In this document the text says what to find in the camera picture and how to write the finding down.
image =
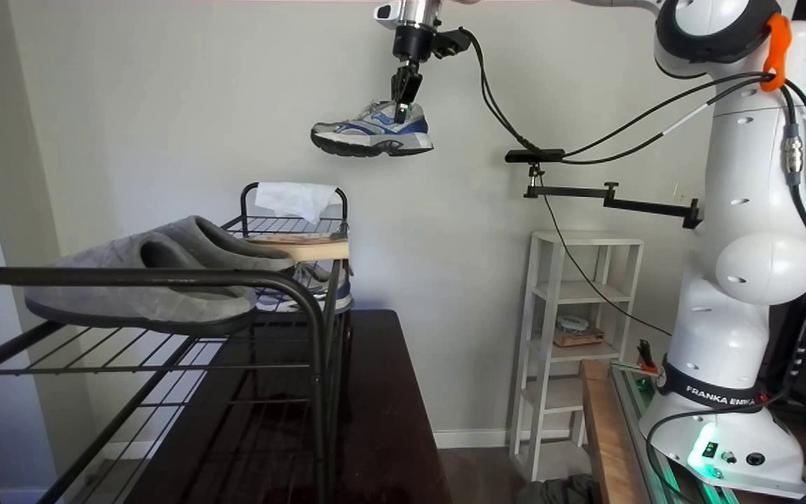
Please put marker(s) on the dark wood dresser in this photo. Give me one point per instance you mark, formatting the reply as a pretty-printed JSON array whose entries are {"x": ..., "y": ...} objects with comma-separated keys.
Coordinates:
[{"x": 376, "y": 421}]

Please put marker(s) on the white shelf unit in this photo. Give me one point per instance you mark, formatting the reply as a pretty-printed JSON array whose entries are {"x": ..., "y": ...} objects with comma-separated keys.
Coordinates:
[{"x": 540, "y": 373}]

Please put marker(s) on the aluminium mounting rail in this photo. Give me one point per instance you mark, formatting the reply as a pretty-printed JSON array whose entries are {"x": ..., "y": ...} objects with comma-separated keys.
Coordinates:
[{"x": 650, "y": 456}]

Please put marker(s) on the white plastic bag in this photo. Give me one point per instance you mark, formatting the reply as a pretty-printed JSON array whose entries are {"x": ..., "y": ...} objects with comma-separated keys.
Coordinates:
[{"x": 291, "y": 200}]

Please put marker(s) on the black stereo camera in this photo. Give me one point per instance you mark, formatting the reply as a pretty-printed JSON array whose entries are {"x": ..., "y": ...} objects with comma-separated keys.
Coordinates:
[{"x": 533, "y": 155}]

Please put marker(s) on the items on white shelf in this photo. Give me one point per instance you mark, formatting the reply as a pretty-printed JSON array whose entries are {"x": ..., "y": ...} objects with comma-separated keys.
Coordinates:
[{"x": 576, "y": 333}]

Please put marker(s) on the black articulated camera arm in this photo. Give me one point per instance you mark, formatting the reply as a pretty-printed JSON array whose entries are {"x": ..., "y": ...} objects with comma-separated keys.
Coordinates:
[{"x": 607, "y": 197}]

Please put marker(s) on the black metal shoe rack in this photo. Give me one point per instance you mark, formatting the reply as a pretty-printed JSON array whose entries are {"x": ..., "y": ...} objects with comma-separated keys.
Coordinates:
[{"x": 315, "y": 373}]

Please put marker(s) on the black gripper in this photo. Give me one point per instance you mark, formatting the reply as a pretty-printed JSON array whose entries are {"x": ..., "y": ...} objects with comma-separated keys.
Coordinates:
[{"x": 413, "y": 42}]

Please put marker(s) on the grey felt slipper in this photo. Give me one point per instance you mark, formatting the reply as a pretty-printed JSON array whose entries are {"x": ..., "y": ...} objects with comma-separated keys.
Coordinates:
[
  {"x": 235, "y": 246},
  {"x": 141, "y": 302}
]

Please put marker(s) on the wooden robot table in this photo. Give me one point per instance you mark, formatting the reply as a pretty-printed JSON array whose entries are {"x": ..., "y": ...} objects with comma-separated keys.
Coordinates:
[{"x": 603, "y": 436}]

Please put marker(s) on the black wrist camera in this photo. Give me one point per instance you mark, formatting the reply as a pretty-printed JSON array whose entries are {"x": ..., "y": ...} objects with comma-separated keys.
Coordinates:
[{"x": 452, "y": 42}]

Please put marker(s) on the grey and blue sneaker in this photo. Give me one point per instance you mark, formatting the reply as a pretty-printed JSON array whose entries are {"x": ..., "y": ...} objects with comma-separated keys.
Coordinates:
[
  {"x": 305, "y": 292},
  {"x": 373, "y": 131}
]

